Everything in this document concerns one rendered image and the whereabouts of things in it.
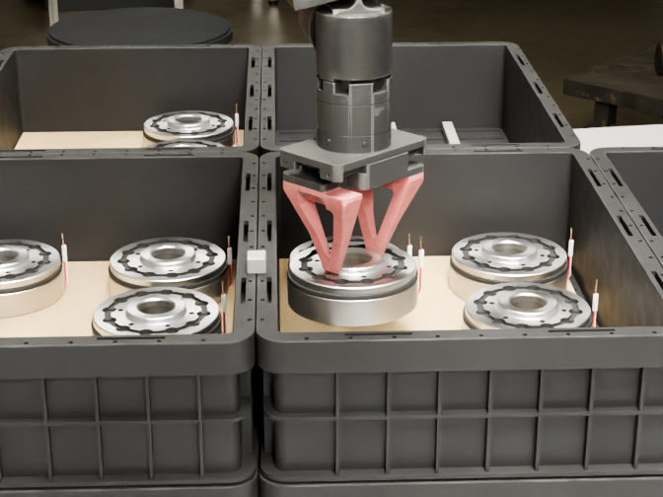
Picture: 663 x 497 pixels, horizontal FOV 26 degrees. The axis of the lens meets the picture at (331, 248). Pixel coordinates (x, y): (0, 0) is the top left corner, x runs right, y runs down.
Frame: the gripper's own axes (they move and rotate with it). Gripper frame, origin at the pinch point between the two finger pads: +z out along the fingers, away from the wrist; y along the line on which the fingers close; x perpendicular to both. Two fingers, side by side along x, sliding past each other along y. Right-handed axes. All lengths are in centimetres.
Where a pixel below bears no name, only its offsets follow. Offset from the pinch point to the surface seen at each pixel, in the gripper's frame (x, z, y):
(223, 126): -45, 4, -26
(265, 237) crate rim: -4.0, -1.9, 5.7
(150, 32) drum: -163, 24, -109
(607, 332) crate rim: 24.8, -1.5, 1.6
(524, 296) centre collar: 8.5, 4.6, -11.3
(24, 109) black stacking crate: -67, 4, -15
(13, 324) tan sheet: -23.2, 7.9, 16.9
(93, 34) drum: -170, 24, -100
